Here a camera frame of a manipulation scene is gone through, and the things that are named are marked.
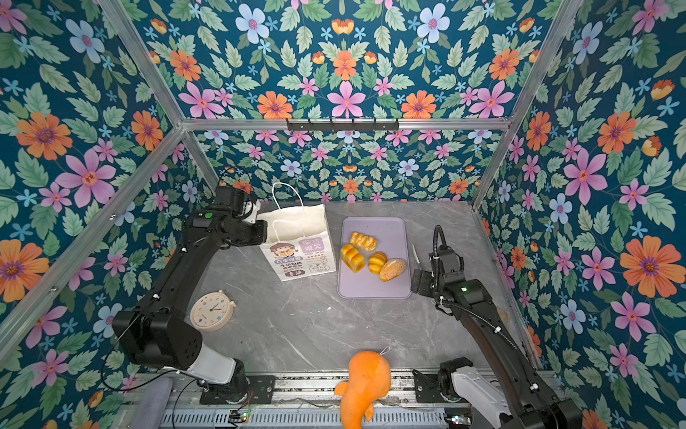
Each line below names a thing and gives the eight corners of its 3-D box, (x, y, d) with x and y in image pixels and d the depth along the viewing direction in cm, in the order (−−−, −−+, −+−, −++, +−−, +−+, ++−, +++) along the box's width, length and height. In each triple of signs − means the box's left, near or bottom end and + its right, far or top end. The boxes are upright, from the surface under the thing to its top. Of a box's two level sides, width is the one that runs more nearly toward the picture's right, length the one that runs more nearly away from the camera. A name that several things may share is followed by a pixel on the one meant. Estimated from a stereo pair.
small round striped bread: (364, 268, 99) (364, 265, 97) (374, 251, 104) (374, 248, 102) (378, 275, 97) (378, 272, 96) (388, 258, 102) (388, 254, 100)
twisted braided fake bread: (347, 247, 106) (347, 241, 103) (352, 236, 110) (352, 231, 107) (373, 255, 104) (373, 249, 101) (377, 244, 107) (377, 238, 104)
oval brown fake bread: (381, 283, 96) (382, 278, 93) (374, 269, 99) (375, 263, 96) (408, 274, 98) (409, 268, 95) (400, 260, 102) (401, 255, 99)
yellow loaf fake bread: (355, 275, 97) (355, 267, 93) (338, 258, 102) (337, 250, 97) (366, 266, 100) (366, 258, 95) (349, 250, 104) (348, 241, 100)
